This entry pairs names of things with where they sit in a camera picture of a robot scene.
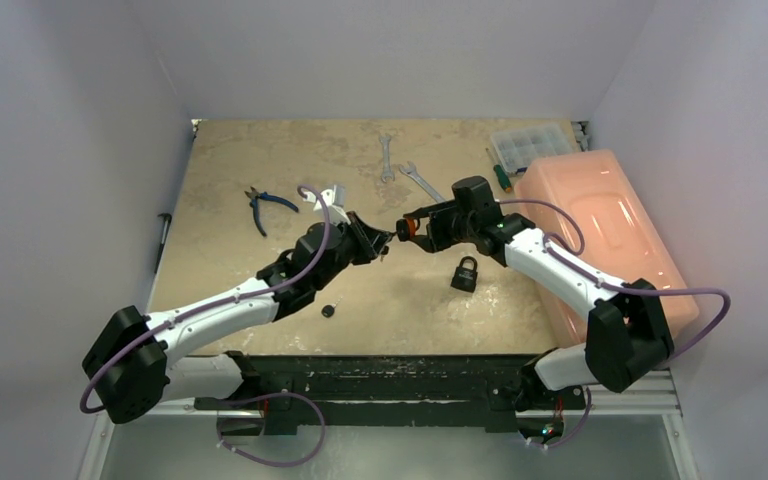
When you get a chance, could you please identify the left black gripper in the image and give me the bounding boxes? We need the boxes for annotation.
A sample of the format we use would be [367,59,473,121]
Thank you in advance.
[312,211,389,292]

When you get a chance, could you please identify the orange black padlock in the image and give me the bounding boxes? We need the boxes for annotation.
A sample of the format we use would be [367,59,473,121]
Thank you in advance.
[396,218,419,242]

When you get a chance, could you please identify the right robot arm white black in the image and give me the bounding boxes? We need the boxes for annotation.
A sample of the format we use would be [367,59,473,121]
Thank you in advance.
[396,176,674,407]

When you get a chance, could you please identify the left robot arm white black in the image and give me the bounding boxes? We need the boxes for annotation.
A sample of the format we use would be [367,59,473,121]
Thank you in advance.
[79,213,394,424]

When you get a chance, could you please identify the single black key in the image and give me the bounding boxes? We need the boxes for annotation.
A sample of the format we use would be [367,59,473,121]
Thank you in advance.
[321,297,343,318]

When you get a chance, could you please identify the large silver wrench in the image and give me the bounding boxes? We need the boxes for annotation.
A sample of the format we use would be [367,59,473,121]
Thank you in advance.
[398,162,446,203]

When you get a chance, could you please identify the small silver wrench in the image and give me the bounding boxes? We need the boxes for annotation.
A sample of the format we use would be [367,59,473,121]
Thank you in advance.
[379,134,395,183]

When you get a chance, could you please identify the clear plastic organizer box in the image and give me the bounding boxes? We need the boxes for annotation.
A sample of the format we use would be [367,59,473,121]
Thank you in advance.
[490,122,576,176]

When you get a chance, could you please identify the pink plastic toolbox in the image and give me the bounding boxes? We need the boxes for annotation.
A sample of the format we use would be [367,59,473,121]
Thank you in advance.
[513,149,699,347]

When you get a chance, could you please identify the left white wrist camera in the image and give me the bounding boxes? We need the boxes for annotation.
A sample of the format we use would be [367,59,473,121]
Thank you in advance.
[304,184,350,225]

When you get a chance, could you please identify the green handle screwdriver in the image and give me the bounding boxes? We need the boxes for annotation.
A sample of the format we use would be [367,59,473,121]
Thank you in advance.
[485,148,513,193]

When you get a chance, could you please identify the blue handle pliers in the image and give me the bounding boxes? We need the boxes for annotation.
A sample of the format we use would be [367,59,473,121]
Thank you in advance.
[244,187,300,238]

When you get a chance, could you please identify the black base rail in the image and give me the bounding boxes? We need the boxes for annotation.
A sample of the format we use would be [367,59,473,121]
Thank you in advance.
[195,354,650,435]

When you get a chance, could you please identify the aluminium frame rail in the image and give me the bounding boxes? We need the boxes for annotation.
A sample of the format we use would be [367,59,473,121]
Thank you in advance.
[576,370,683,417]

